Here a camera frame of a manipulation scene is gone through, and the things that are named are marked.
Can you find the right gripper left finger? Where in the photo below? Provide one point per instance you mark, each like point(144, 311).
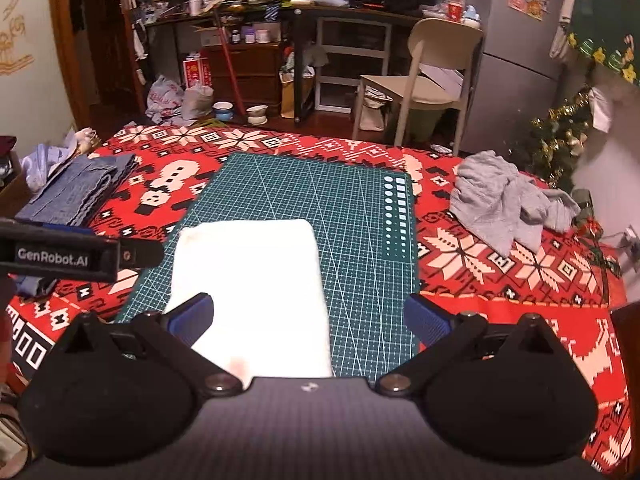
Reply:
point(168, 339)

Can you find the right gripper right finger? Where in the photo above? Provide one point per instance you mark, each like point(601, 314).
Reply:
point(447, 339)

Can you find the cream knit sweater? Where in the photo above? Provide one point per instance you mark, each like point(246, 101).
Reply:
point(270, 313)

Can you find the folded blue denim jeans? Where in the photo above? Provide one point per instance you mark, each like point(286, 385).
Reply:
point(71, 198)

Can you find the red patterned Christmas blanket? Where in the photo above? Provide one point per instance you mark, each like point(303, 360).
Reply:
point(560, 281)

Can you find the grey crumpled garment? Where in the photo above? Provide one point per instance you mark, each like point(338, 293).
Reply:
point(501, 206)

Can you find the green cutting mat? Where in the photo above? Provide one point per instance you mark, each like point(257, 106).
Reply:
point(363, 222)

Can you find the white printed plastic bag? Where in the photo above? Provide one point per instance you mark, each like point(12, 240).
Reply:
point(164, 100)

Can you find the small decorated Christmas tree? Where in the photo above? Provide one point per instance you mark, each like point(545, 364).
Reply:
point(555, 143)

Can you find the red gift box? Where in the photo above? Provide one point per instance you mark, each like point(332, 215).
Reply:
point(196, 72)

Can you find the grey refrigerator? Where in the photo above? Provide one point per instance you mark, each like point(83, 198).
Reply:
point(515, 78)

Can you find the dark wooden drawer cabinet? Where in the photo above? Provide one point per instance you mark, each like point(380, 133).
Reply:
point(256, 68)

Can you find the beige plastic chair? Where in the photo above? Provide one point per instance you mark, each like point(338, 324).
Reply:
point(435, 42)

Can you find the white shelf unit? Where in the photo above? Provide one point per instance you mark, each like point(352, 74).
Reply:
point(350, 50)

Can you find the dark wooden desk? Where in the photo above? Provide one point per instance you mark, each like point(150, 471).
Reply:
point(297, 17)

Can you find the green Christmas banner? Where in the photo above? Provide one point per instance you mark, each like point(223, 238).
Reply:
point(607, 32)

